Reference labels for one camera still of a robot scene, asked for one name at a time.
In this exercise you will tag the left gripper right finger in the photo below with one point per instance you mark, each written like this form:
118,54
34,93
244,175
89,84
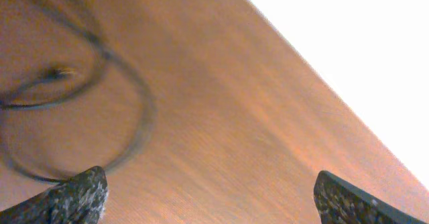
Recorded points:
340,202

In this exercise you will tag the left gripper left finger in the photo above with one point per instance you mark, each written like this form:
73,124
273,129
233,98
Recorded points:
80,199

